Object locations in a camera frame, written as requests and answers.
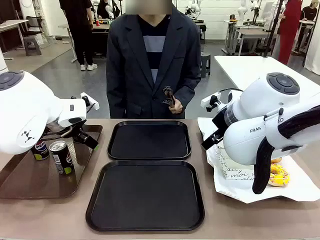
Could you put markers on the small red cup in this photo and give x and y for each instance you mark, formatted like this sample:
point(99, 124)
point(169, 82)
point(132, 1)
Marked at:
point(97, 23)

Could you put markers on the brown glazed donut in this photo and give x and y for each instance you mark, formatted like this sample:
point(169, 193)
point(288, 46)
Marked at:
point(277, 160)

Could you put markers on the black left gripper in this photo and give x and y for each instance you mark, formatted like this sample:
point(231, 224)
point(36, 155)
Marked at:
point(78, 133)

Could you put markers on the large white table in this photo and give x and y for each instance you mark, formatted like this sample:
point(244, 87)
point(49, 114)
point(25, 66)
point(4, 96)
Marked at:
point(237, 67)

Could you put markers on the yellow sprinkled donut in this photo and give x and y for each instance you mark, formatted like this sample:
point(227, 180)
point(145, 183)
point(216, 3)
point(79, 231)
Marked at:
point(280, 176)

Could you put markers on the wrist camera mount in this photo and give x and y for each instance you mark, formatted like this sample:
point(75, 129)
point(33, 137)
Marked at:
point(86, 100)
point(207, 100)

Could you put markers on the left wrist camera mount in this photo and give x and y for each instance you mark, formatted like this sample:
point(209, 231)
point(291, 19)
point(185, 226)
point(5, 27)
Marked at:
point(86, 100)

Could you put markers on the person in black shirt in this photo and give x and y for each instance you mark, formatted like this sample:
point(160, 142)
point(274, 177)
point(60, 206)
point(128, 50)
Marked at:
point(308, 15)

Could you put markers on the standing person in black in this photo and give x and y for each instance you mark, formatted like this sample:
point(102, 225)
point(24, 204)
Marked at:
point(77, 32)

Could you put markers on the black office chair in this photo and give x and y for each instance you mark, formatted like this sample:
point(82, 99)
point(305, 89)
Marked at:
point(32, 25)

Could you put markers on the smaller black plastic tray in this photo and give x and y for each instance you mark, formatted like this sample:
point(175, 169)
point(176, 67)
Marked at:
point(150, 140)

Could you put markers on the grey background work tables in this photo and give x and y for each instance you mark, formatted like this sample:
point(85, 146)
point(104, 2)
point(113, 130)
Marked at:
point(247, 33)

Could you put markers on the white crumpled paper sheet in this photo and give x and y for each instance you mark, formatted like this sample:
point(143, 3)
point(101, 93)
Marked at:
point(232, 190)

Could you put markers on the dark serving tongs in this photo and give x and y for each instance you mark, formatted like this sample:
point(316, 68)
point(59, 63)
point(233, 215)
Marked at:
point(168, 91)

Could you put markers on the brown plastic tray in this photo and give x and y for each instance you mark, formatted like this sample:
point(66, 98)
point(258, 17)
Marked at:
point(37, 180)

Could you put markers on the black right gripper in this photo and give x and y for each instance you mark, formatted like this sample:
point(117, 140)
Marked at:
point(220, 122)

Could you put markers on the person's left forearm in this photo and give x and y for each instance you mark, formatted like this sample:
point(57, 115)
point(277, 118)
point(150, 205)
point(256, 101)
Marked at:
point(190, 92)

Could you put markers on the person's right forearm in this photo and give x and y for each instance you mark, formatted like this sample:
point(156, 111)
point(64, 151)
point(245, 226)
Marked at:
point(115, 105)

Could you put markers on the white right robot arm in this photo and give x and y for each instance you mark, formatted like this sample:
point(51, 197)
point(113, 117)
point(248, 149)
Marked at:
point(250, 140)

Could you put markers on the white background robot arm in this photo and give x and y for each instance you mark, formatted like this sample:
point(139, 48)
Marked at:
point(195, 8)
point(241, 11)

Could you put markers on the desk with white legs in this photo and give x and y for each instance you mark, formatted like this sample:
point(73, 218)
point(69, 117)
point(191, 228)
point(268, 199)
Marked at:
point(72, 42)

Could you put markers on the white script paper donut box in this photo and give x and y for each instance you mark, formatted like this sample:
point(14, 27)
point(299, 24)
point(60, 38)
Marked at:
point(235, 172)

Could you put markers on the black slanted pole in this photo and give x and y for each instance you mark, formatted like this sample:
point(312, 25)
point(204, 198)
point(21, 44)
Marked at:
point(272, 27)

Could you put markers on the larger black plastic tray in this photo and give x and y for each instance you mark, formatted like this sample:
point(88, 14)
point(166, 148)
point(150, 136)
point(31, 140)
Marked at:
point(145, 195)

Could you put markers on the person's left hand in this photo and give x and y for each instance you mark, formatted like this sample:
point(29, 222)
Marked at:
point(178, 106)

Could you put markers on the white background desk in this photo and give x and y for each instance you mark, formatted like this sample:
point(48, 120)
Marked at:
point(12, 23)

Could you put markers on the white hanging curtain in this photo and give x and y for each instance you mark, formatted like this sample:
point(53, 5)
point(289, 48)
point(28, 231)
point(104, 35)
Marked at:
point(313, 50)

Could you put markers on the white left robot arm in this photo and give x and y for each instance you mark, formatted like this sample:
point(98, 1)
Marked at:
point(25, 105)

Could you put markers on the person in red apron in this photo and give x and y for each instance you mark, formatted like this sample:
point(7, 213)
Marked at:
point(287, 30)

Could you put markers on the grey plastic stool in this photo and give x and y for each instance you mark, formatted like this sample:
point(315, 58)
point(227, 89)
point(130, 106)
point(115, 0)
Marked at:
point(32, 46)

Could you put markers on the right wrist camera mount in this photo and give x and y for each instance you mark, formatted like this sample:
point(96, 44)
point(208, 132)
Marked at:
point(207, 100)

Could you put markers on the person in dark blazer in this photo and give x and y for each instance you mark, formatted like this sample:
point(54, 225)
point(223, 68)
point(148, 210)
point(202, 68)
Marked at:
point(130, 62)

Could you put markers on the dark grey stool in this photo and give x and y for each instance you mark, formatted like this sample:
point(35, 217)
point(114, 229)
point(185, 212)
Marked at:
point(205, 65)

